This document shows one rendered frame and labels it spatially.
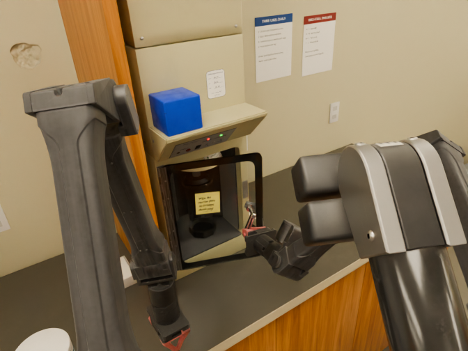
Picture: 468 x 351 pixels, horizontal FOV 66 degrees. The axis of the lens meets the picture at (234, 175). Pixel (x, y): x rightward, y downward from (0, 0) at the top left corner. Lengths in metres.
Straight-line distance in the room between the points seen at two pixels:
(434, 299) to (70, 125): 0.36
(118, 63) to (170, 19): 0.21
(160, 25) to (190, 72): 0.14
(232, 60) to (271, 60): 0.66
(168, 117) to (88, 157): 0.51
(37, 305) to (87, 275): 1.00
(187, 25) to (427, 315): 0.89
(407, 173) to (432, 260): 0.05
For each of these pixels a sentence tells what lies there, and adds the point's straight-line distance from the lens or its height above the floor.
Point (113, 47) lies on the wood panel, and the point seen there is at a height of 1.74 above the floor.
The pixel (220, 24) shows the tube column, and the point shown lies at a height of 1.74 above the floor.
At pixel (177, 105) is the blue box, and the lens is 0.91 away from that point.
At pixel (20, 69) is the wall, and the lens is 1.36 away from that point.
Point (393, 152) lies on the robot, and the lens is 0.25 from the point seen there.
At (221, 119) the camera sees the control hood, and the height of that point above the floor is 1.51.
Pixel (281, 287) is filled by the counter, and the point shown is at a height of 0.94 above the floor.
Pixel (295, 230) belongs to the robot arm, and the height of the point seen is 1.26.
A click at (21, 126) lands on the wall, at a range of 1.40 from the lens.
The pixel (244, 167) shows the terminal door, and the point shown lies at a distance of 1.09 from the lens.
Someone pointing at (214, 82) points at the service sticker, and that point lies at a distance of 1.07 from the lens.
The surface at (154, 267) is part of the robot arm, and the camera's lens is 0.76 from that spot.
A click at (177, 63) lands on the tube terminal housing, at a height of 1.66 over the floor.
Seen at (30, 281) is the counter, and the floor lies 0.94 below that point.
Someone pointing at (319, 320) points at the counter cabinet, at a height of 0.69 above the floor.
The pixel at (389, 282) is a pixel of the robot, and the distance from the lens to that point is 0.25.
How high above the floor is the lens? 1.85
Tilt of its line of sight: 29 degrees down
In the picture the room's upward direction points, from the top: 3 degrees counter-clockwise
